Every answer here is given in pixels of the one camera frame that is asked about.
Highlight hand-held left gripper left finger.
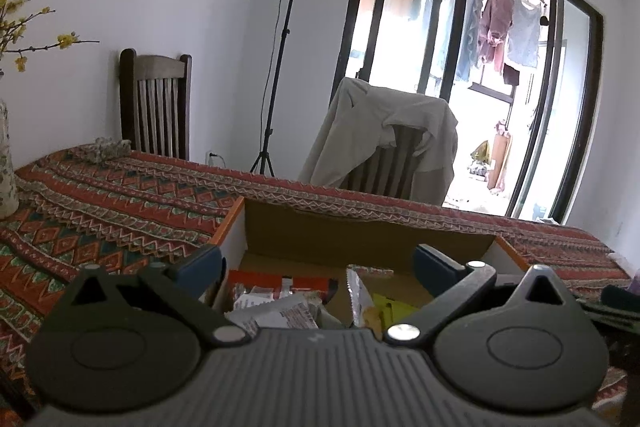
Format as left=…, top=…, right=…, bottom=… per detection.
left=70, top=246, right=253, bottom=349

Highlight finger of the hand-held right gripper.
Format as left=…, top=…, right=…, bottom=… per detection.
left=575, top=285, right=640, bottom=325

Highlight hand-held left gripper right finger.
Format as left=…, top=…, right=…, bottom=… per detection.
left=384, top=243, right=573, bottom=350

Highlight yellow snack packet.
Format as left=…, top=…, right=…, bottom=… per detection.
left=370, top=294, right=422, bottom=327

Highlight orange cardboard box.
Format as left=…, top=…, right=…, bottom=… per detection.
left=197, top=196, right=531, bottom=330

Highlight red orange snack packet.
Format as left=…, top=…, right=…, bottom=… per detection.
left=227, top=269, right=342, bottom=304

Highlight clear serrated snack packet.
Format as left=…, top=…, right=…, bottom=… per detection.
left=345, top=267, right=383, bottom=329

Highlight silver red print packet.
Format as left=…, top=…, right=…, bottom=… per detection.
left=225, top=294, right=322, bottom=332

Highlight patterned red tablecloth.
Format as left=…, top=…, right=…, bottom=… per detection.
left=0, top=146, right=640, bottom=427

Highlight wooden chair with jacket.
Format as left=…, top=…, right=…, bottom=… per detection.
left=345, top=127, right=426, bottom=198

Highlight wooden board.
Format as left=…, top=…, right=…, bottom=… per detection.
left=487, top=132, right=513, bottom=192

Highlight small grey bundle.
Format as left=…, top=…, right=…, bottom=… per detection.
left=80, top=136, right=133, bottom=164

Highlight beige jacket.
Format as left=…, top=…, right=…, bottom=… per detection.
left=298, top=77, right=459, bottom=206

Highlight dark wooden chair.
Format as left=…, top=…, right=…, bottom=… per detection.
left=119, top=48, right=193, bottom=160

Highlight floral ceramic vase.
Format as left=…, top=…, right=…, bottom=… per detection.
left=0, top=99, right=21, bottom=220

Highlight hanging blue jeans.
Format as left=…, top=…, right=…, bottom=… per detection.
left=450, top=0, right=483, bottom=82

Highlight hanging grey shirt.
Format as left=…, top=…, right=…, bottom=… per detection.
left=507, top=0, right=543, bottom=68

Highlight hanging pink garment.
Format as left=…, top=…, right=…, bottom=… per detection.
left=475, top=0, right=516, bottom=72

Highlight yellow flower branches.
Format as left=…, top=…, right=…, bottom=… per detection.
left=0, top=0, right=101, bottom=75

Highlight black sliding glass door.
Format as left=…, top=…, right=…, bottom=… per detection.
left=330, top=0, right=606, bottom=223

